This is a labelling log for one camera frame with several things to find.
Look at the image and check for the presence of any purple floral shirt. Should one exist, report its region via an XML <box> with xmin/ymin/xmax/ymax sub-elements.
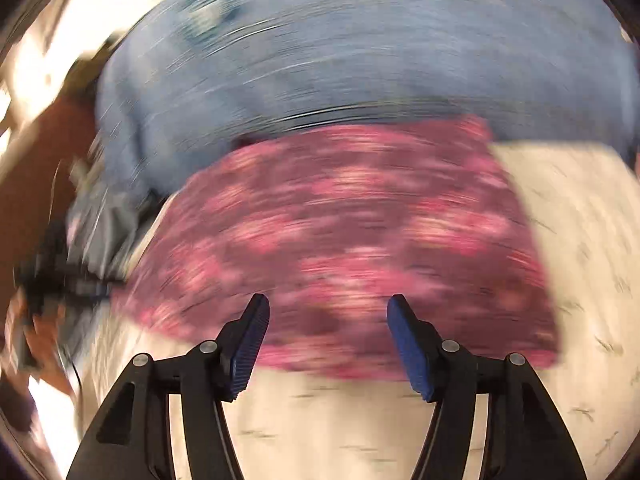
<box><xmin>110</xmin><ymin>115</ymin><xmax>561</xmax><ymax>383</ymax></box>

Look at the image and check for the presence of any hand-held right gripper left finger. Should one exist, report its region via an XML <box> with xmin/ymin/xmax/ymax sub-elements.
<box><xmin>65</xmin><ymin>293</ymin><xmax>272</xmax><ymax>480</ymax></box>

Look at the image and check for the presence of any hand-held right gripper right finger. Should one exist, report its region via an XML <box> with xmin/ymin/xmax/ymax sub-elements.
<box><xmin>386</xmin><ymin>294</ymin><xmax>587</xmax><ymax>480</ymax></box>

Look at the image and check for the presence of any olive green cloth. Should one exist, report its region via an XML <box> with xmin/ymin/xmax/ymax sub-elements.
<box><xmin>65</xmin><ymin>35</ymin><xmax>126</xmax><ymax>106</ymax></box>

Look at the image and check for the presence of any grey star-pattern blanket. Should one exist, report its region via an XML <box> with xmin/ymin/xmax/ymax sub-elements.
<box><xmin>65</xmin><ymin>160</ymin><xmax>161</xmax><ymax>351</ymax></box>

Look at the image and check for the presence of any white floral bed sheet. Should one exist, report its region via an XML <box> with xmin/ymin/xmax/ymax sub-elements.
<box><xmin>80</xmin><ymin>142</ymin><xmax>640</xmax><ymax>480</ymax></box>

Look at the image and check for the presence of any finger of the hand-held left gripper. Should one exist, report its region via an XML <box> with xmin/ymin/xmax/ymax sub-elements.
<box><xmin>65</xmin><ymin>279</ymin><xmax>120</xmax><ymax>307</ymax></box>

